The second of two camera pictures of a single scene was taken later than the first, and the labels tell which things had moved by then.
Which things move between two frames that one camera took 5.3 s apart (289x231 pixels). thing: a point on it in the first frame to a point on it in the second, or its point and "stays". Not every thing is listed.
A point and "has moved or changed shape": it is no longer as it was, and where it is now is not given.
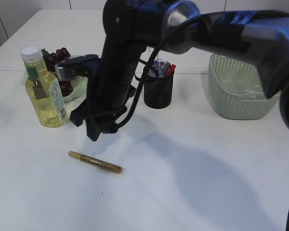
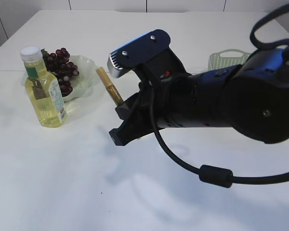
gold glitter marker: [96, 162] has moved or changed shape
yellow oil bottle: [44, 91] stays
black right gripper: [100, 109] to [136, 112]
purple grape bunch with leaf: [50, 59] stays
